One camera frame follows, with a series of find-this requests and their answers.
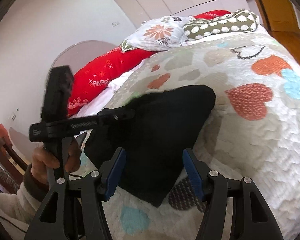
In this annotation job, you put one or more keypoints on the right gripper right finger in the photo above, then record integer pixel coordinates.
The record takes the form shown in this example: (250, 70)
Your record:
(252, 218)

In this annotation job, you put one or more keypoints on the wall socket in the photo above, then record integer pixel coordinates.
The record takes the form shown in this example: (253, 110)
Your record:
(115, 24)

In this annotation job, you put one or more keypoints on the black pants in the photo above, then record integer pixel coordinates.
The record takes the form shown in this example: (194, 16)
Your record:
(153, 129)

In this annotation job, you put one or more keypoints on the green hedgehog bolster pillow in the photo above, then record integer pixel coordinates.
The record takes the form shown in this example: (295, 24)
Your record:
(240, 21)

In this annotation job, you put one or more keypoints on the wooden chair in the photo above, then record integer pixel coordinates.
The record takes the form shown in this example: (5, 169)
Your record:
(12, 167)

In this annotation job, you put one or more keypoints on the left hand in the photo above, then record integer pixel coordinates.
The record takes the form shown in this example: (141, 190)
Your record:
(42, 159)

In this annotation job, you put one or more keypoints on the floral white pillow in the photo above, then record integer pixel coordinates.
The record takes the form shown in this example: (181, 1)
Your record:
(158, 34)

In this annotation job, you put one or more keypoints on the wooden door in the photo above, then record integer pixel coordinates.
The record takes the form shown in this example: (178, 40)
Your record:
(278, 15)

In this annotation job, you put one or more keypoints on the red long pillow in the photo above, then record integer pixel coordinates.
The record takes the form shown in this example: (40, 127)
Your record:
(95, 76)

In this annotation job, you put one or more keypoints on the left forearm white sleeve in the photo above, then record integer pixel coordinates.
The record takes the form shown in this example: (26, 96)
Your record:
(18, 209)

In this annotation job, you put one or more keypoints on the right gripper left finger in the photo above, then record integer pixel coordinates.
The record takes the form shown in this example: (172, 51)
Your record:
(73, 209)

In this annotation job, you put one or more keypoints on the round grey headboard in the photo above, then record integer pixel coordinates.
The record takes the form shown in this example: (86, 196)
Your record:
(80, 54)

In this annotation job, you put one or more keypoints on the heart patterned quilt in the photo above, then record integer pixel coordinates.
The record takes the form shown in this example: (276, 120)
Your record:
(254, 128)

